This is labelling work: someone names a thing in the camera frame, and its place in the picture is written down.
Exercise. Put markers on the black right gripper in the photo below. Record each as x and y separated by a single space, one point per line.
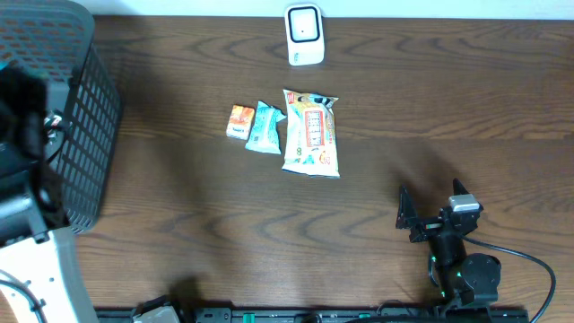
408 217

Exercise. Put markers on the yellow wet wipes pack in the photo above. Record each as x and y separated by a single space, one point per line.
311 140

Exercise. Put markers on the green wipes pack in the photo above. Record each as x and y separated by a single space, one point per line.
264 136

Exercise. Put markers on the orange snack pack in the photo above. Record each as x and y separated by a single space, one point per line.
240 122

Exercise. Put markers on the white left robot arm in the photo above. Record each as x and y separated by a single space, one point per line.
40 273

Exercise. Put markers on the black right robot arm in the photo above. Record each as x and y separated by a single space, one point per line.
466 281

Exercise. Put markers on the white barcode scanner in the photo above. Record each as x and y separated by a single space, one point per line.
304 34

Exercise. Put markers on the grey plastic mesh basket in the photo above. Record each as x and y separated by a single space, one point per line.
53 40

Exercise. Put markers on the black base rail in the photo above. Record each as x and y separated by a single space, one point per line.
227 315

